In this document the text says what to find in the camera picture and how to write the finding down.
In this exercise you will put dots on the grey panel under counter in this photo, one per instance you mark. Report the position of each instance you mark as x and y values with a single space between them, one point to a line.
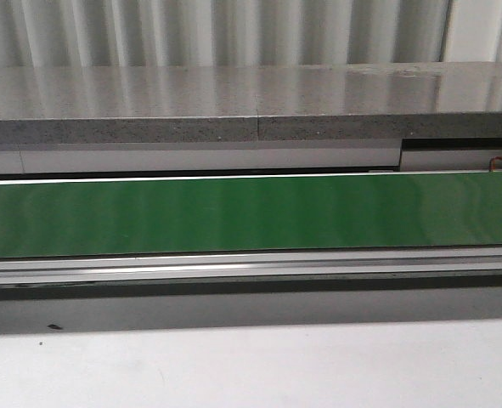
349 155

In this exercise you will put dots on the grey stone counter slab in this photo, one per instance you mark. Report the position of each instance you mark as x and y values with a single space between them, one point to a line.
175 105

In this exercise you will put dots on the green conveyor belt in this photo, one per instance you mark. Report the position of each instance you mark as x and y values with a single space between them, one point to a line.
73 218

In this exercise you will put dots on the white pleated curtain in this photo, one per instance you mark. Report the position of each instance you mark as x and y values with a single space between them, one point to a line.
247 33

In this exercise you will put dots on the silver aluminium conveyor frame rail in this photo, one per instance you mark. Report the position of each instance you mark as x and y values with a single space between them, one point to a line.
431 261

